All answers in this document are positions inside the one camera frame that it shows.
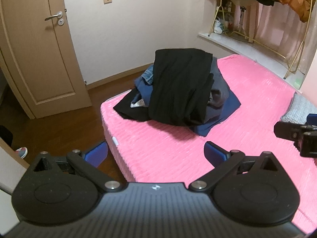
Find black trousers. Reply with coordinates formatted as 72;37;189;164
148;48;214;126

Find pile of dark clothes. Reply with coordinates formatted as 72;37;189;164
114;48;241;136

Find gold clothes rack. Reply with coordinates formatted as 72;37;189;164
207;0;315;80

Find grey knitted pillow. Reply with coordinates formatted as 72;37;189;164
281;92;316;124

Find pink bed blanket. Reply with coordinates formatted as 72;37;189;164
100;55;316;233

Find shoe on floor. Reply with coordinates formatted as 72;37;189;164
15;147;28;159

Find wooden door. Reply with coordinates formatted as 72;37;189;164
1;0;91;119

